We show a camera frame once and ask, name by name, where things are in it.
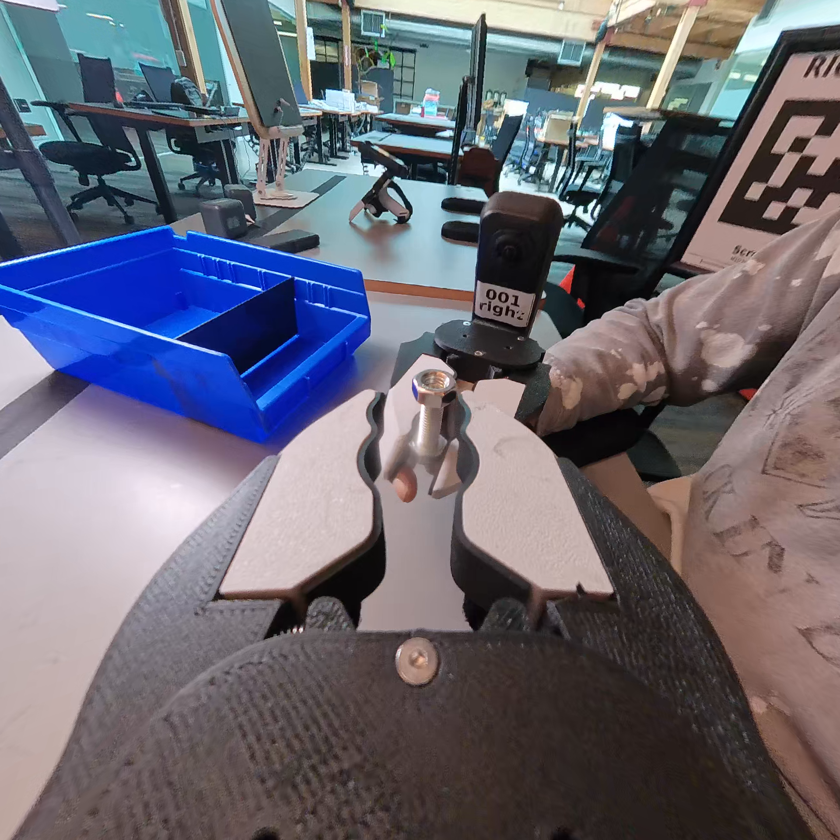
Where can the black chair armrest pad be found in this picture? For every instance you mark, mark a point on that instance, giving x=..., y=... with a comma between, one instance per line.
x=610, y=436

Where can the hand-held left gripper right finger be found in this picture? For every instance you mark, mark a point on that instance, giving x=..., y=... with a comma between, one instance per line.
x=525, y=512

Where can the wooden board with dark back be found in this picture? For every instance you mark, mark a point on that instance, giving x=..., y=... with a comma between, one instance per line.
x=262, y=65

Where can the person's left hand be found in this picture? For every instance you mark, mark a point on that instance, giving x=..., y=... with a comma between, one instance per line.
x=405, y=487

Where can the wooden top office desk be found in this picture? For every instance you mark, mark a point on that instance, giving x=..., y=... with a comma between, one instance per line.
x=151, y=113

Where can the small grey box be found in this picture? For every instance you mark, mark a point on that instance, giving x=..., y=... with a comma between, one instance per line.
x=241, y=197
x=223, y=220

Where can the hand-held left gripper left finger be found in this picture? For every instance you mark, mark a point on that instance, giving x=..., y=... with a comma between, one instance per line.
x=308, y=505

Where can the black oval wrist pad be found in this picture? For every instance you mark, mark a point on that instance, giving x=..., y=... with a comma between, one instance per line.
x=463, y=205
x=460, y=233

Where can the spare hand-held gripper device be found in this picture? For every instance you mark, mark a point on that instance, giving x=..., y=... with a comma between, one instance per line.
x=387, y=190

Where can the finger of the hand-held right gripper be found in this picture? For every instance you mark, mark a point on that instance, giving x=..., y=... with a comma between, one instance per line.
x=492, y=397
x=400, y=420

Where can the black mesh office chair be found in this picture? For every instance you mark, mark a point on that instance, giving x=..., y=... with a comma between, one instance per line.
x=656, y=197

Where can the steel hex nut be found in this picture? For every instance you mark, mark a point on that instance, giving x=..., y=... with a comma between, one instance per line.
x=420, y=392

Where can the steel hex bolt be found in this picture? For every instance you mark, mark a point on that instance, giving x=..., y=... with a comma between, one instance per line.
x=430, y=426

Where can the black framed marker tag board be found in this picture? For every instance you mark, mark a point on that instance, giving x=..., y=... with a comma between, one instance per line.
x=774, y=164

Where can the black metal pole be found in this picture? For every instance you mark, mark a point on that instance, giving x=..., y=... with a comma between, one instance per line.
x=33, y=177

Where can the black flat device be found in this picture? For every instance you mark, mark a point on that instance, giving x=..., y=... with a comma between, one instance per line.
x=289, y=241

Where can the black bin divider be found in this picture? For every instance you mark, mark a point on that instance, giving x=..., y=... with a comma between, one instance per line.
x=262, y=328

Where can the blue plastic bin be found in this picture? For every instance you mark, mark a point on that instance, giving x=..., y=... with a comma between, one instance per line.
x=98, y=348

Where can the black monitor on stand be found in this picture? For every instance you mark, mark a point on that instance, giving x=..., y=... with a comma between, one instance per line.
x=476, y=85

